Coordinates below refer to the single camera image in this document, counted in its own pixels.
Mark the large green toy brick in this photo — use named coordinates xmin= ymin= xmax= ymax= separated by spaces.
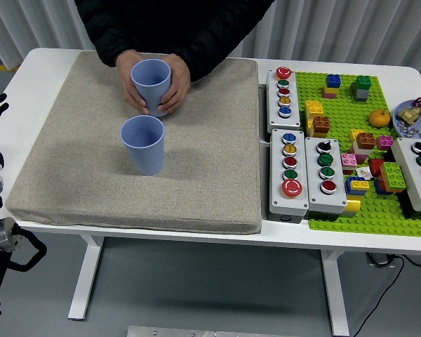
xmin=380 ymin=161 xmax=407 ymax=194

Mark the small five-button control box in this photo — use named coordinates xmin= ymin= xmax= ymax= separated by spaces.
xmin=265 ymin=67 xmax=302 ymax=133

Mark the white toy brick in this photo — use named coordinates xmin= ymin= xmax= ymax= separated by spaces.
xmin=352 ymin=142 xmax=373 ymax=158

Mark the red toy brick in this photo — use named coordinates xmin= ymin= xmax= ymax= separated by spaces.
xmin=367 ymin=157 xmax=386 ymax=178

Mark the blue ribbed cup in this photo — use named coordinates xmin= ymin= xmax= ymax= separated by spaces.
xmin=130 ymin=58 xmax=172 ymax=118
xmin=120 ymin=114 xmax=166 ymax=176

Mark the four-button control box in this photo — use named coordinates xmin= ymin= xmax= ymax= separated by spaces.
xmin=304 ymin=136 xmax=348 ymax=221
xmin=391 ymin=137 xmax=421 ymax=221

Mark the grey toy brick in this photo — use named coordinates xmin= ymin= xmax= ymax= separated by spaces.
xmin=350 ymin=82 xmax=369 ymax=103

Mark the magenta toy brick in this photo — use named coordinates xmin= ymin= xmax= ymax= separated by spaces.
xmin=375 ymin=135 xmax=394 ymax=152

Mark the grey-brown mat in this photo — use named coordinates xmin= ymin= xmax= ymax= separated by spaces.
xmin=5 ymin=51 xmax=263 ymax=235

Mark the person's left hand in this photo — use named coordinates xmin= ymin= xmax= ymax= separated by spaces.
xmin=157 ymin=53 xmax=192 ymax=115

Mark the person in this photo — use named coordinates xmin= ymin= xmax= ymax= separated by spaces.
xmin=73 ymin=0 xmax=276 ymax=84

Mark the person's right hand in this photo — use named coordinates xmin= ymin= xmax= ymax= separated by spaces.
xmin=115 ymin=49 xmax=150 ymax=115

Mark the brass valve red handwheel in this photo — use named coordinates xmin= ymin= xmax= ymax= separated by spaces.
xmin=396 ymin=97 xmax=421 ymax=126

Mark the large five-button control box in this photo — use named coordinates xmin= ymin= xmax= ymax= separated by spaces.
xmin=269 ymin=128 xmax=310 ymax=223

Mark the grey power adapter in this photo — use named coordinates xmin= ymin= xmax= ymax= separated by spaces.
xmin=366 ymin=252 xmax=398 ymax=268

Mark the orange fruit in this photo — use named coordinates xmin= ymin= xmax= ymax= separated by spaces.
xmin=368 ymin=108 xmax=392 ymax=128

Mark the white table leg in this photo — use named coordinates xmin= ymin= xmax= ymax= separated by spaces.
xmin=67 ymin=234 xmax=106 ymax=321
xmin=319 ymin=249 xmax=351 ymax=336

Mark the white curtain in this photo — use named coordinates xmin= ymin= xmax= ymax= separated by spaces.
xmin=0 ymin=0 xmax=421 ymax=77

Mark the black cable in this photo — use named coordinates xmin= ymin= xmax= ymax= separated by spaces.
xmin=350 ymin=254 xmax=406 ymax=336
xmin=403 ymin=254 xmax=421 ymax=270

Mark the green toy brick baseplate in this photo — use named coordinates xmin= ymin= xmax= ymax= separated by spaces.
xmin=294 ymin=71 xmax=421 ymax=238

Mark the brown toy brick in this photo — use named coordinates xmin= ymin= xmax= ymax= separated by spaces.
xmin=312 ymin=115 xmax=332 ymax=138
xmin=356 ymin=132 xmax=377 ymax=150

